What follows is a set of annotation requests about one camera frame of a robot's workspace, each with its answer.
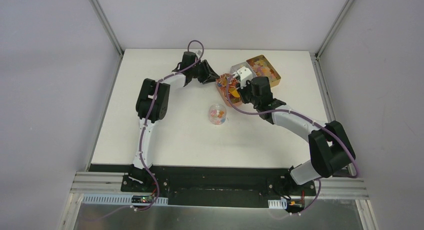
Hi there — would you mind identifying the orange tray of lollipops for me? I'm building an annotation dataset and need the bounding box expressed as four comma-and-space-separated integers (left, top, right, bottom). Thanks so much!
215, 73, 243, 107

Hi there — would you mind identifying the yellow plastic scoop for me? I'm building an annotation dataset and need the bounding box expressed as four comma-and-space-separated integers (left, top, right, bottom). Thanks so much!
228, 86, 240, 98

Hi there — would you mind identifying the clear plastic jar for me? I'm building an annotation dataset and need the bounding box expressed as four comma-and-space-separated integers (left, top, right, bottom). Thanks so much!
208, 103, 227, 125

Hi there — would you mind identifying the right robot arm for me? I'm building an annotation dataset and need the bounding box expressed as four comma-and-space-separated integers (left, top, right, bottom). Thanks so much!
237, 76, 356, 195

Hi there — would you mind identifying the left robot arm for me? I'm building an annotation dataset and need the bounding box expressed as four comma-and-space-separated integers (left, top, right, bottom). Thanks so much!
132, 50, 219, 193

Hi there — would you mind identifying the white tray of star candies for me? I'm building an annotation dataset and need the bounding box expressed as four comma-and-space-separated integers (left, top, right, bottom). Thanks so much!
230, 61, 254, 78

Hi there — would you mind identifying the gold tray of gummies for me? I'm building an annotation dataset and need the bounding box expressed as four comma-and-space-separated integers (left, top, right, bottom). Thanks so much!
246, 54, 281, 88

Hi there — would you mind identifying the clear jar lid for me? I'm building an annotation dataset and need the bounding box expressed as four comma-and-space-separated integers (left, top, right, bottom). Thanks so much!
138, 118, 144, 130

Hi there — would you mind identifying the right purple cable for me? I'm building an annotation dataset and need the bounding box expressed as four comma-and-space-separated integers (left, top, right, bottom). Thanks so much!
225, 76, 360, 219

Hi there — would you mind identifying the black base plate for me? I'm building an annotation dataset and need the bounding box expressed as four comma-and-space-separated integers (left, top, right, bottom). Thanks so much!
120, 165, 317, 208

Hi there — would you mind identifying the aluminium frame rail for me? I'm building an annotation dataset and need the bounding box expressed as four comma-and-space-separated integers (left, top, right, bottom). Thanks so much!
70, 171, 370, 200

